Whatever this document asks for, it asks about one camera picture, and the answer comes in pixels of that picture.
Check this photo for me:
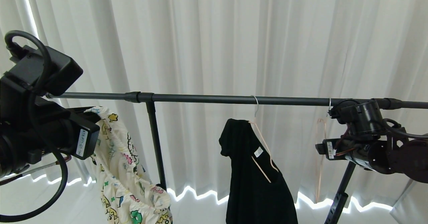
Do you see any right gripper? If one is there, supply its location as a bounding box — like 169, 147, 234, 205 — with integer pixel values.
315, 139, 392, 173

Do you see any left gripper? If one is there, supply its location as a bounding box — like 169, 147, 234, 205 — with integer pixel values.
17, 100, 101, 161

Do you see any pink clothes hanger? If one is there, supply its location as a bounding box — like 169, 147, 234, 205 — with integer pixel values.
248, 95, 280, 184
315, 99, 332, 203

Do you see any cream printed garment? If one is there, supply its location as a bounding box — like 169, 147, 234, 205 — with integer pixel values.
84, 106, 173, 224

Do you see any black garment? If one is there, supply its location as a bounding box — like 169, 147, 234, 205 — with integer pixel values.
219, 119, 299, 224

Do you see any black clothes rack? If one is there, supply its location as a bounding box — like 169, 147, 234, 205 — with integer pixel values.
45, 91, 428, 224

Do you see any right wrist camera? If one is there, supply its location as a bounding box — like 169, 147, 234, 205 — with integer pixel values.
328, 99, 385, 141

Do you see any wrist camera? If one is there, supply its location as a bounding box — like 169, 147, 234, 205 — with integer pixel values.
328, 99, 385, 141
0, 45, 84, 117

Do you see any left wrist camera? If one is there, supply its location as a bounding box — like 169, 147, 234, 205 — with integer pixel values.
0, 45, 84, 117

